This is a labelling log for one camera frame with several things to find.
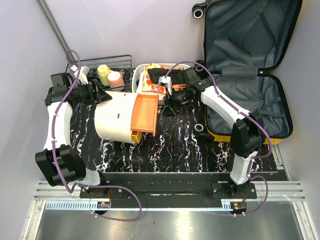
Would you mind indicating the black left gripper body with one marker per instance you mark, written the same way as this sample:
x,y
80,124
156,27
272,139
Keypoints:
x,y
85,94

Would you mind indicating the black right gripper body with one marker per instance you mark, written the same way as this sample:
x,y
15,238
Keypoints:
x,y
179,97

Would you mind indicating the white plastic tray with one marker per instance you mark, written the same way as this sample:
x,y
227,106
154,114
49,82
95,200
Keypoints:
x,y
140,68

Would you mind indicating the pink yellow drawer box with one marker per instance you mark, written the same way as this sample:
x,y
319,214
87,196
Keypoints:
x,y
126,116

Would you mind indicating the orange floral cloth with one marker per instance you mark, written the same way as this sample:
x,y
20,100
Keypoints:
x,y
150,79

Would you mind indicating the yellow Pikachu suitcase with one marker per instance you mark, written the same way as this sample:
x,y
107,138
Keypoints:
x,y
244,41

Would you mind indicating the white cloth garment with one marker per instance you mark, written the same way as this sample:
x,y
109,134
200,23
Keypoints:
x,y
141,78

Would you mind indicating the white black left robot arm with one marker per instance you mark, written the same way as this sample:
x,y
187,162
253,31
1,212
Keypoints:
x,y
59,162

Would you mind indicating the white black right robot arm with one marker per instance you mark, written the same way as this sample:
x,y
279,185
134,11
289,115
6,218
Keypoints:
x,y
247,128

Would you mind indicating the pink cup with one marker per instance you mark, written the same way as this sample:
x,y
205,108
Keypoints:
x,y
116,81

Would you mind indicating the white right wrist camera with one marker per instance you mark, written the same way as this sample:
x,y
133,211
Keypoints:
x,y
166,82

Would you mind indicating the black wire basket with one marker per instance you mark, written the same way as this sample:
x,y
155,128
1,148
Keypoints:
x,y
120,63

